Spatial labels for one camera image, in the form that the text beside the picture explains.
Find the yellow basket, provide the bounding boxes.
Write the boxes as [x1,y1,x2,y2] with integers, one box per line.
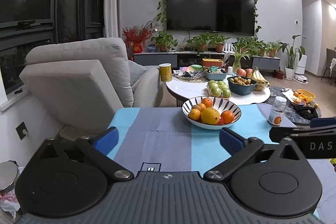
[293,89,315,103]

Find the orange box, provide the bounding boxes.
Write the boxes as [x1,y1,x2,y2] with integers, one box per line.
[202,59,224,68]

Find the grey blue snack tray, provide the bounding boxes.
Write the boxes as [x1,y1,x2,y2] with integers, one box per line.
[203,66,227,81]

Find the grey tv cabinet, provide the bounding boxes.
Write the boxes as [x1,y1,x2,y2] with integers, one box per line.
[133,51,281,71]

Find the metal lid trash bin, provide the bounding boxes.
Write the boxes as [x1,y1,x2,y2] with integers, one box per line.
[0,161,19,194]

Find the large yellow mango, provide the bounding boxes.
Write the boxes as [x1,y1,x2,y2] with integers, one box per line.
[201,107,221,125]

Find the clear jar orange label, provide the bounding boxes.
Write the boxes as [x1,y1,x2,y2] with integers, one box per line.
[268,96,286,126]

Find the small orange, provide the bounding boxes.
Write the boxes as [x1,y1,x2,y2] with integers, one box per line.
[197,103,206,112]

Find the dark blue fruit bowl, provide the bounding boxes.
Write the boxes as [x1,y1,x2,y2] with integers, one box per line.
[228,76,257,96]

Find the wall power socket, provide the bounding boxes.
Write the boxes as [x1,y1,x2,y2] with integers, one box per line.
[16,122,29,140]

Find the blue grey striped tablecloth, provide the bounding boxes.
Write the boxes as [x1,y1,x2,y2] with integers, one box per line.
[108,103,335,223]

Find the beige sofa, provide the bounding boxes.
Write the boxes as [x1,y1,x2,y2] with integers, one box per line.
[19,38,163,140]

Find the white round coffee table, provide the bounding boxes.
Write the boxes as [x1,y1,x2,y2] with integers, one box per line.
[166,77,270,106]

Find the tall potted plant white pot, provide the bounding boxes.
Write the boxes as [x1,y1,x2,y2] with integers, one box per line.
[278,35,306,81]

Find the kiwi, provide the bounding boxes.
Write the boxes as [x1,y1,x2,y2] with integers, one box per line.
[192,105,203,111]

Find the striped white ceramic bowl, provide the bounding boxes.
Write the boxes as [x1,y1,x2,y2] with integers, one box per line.
[182,97,242,130]

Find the wall mounted television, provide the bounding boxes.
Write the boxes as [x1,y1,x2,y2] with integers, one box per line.
[166,0,256,36]

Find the red apple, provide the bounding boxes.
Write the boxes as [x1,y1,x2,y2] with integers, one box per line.
[217,117,224,126]

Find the banana bunch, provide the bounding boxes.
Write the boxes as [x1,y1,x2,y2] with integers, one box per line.
[247,67,270,91]

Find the red flower vase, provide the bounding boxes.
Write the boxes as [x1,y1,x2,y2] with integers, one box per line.
[122,21,156,53]

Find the yellow canister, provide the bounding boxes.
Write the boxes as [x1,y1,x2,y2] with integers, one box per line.
[159,63,172,82]

